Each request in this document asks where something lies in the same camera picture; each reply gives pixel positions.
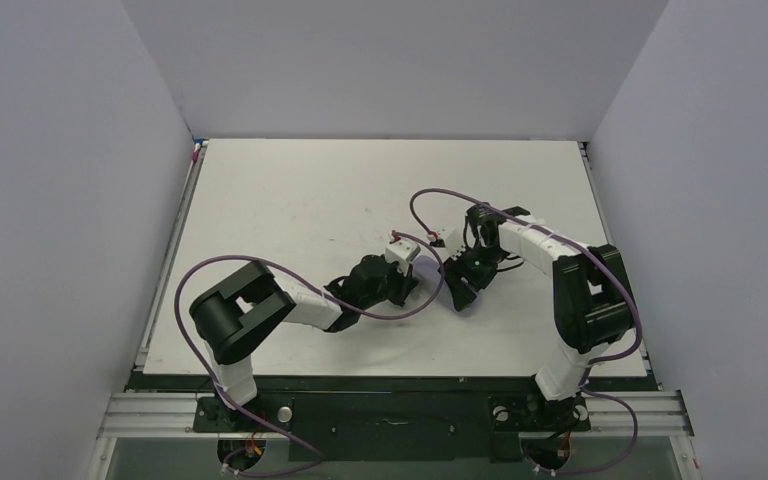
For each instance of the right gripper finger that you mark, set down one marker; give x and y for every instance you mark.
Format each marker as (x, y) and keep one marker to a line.
(456, 284)
(462, 297)

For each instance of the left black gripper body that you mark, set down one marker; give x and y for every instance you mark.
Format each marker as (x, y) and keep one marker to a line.
(404, 283)

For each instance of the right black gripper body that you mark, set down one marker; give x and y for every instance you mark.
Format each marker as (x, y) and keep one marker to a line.
(455, 279)

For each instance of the purple zippered umbrella case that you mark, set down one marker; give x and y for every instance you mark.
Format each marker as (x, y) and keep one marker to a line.
(427, 270)

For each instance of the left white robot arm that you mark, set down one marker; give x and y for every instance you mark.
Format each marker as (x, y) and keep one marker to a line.
(235, 316)

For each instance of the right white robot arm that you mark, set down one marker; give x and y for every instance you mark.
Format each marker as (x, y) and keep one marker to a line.
(590, 291)

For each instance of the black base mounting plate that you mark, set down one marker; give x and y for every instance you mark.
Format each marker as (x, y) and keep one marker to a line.
(353, 418)

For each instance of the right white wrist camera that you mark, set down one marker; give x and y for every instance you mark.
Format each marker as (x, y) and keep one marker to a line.
(452, 241)

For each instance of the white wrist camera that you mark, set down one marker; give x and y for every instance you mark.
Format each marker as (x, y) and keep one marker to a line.
(402, 251)
(452, 241)

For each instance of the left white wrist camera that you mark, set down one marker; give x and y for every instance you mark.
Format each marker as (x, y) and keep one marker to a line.
(402, 251)

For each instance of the aluminium front rail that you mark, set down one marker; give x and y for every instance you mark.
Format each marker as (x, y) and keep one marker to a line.
(172, 415)

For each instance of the aluminium left side rail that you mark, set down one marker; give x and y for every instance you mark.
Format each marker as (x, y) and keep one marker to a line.
(170, 252)

